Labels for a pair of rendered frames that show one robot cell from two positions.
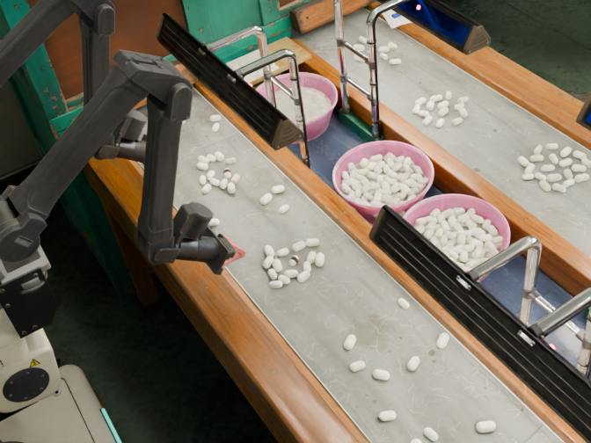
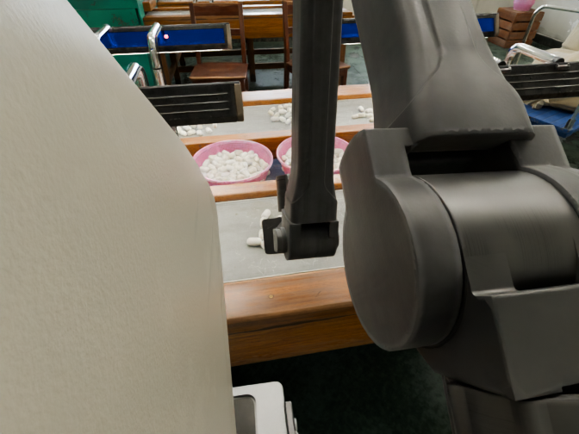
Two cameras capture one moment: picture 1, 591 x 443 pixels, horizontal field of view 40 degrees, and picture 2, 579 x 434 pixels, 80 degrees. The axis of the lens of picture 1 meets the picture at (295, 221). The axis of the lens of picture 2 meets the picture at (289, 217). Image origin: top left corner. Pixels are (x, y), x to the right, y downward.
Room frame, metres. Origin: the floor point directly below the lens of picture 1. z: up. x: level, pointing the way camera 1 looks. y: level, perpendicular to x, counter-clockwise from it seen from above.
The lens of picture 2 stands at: (1.12, 0.64, 1.35)
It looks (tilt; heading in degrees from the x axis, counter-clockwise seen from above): 40 degrees down; 287
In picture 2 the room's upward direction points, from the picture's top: straight up
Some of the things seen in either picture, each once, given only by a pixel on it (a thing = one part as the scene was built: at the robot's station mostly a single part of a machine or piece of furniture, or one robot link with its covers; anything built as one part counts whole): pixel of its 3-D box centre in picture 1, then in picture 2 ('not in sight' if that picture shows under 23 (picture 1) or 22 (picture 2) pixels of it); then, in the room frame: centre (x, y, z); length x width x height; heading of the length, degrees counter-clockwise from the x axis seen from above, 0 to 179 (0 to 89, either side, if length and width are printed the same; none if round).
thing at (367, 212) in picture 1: (383, 185); (233, 170); (1.59, -0.25, 0.72); 0.27 x 0.27 x 0.10
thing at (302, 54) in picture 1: (255, 66); not in sight; (2.17, 0.05, 0.77); 0.33 x 0.15 x 0.01; 117
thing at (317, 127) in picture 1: (295, 110); not in sight; (1.98, -0.05, 0.72); 0.27 x 0.27 x 0.10
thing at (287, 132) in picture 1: (221, 72); (85, 108); (1.70, 0.12, 1.08); 0.62 x 0.08 x 0.07; 27
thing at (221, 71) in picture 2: not in sight; (220, 70); (2.50, -1.99, 0.45); 0.44 x 0.43 x 0.91; 20
